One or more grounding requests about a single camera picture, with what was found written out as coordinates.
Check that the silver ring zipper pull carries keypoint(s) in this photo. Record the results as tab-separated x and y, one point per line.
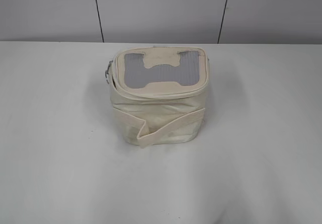
107	70

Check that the cream fabric zipper bag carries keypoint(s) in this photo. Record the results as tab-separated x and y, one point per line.
158	94

